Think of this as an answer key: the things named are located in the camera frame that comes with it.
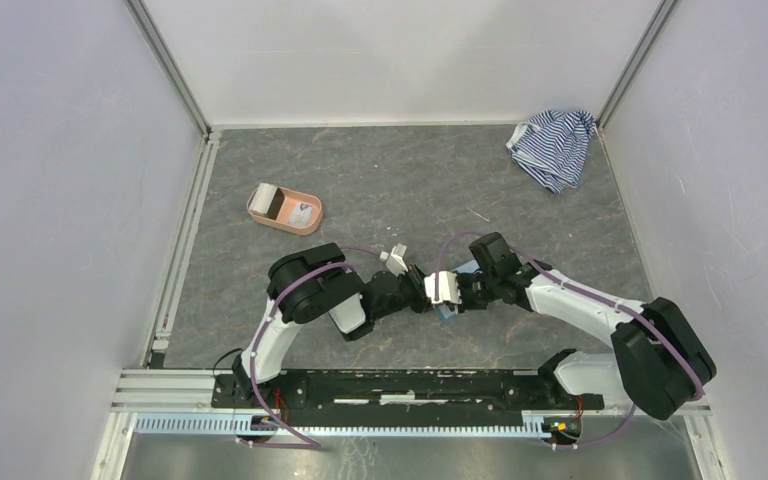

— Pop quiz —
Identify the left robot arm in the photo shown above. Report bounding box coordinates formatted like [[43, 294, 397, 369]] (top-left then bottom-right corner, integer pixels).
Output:
[[231, 243, 431, 408]]

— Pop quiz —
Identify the pink oval tray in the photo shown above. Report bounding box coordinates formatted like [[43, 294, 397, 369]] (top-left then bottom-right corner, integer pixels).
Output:
[[246, 182, 324, 236]]

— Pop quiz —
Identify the stack of credit cards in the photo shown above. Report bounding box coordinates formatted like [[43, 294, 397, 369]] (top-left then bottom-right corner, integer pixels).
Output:
[[248, 182, 284, 218]]

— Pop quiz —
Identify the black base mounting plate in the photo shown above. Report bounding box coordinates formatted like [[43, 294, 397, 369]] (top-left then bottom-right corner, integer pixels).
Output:
[[211, 368, 605, 429]]

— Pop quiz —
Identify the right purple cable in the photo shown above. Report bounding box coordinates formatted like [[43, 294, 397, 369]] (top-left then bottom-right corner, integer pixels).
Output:
[[433, 231, 707, 450]]

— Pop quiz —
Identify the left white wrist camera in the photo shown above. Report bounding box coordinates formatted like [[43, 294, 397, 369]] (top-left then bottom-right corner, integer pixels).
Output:
[[379, 243, 408, 276]]

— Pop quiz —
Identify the teal card holder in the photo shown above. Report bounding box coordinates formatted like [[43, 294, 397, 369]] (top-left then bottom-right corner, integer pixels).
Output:
[[431, 261, 480, 322]]

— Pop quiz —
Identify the white VIP card in tray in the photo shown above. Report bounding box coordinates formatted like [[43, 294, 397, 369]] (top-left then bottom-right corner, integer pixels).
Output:
[[287, 202, 317, 229]]

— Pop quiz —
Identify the purple cable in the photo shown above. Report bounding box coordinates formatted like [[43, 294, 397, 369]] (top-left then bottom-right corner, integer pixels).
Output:
[[433, 231, 707, 450], [249, 245, 389, 450]]

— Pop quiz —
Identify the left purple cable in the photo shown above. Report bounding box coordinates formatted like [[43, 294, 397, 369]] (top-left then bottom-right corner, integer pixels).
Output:
[[249, 245, 389, 450]]

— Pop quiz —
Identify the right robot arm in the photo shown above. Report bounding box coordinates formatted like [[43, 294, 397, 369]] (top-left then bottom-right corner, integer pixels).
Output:
[[428, 232, 718, 420]]

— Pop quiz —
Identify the aluminium frame rail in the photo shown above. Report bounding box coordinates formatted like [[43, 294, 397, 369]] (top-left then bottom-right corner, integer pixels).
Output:
[[91, 368, 727, 479]]

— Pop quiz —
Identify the blue striped cloth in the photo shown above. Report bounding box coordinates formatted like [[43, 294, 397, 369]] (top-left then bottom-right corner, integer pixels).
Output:
[[505, 110, 598, 194]]

